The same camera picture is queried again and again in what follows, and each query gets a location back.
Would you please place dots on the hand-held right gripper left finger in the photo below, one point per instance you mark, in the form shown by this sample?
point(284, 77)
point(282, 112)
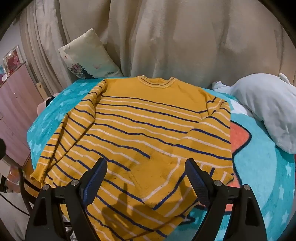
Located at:
point(92, 187)

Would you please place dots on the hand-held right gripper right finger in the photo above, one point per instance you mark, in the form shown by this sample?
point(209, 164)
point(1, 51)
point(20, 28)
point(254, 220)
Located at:
point(197, 183)

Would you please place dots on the yellow striped sweater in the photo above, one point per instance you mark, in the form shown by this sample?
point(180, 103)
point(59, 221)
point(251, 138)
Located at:
point(143, 129)

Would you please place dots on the teal cartoon blanket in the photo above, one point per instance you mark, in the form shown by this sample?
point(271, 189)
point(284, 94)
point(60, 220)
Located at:
point(256, 176)

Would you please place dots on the dark wooden chair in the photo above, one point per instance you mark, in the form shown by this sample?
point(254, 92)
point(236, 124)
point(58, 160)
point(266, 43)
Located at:
point(24, 192)

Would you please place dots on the light blue garment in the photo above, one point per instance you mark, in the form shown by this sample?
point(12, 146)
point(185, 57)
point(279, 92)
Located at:
point(266, 104)

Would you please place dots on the pink wardrobe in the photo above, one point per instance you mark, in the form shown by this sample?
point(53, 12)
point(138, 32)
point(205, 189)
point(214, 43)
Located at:
point(16, 104)

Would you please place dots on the cream floral pillow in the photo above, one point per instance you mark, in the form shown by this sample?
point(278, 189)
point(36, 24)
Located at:
point(89, 58)

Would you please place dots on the beige sofa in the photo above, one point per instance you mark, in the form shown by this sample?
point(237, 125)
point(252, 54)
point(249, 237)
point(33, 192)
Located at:
point(185, 34)

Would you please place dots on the beige curtain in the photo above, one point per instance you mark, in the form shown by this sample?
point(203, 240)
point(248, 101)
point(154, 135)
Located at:
point(44, 46)

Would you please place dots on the framed picture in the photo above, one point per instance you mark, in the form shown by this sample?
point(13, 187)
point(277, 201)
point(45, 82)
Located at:
point(11, 60)

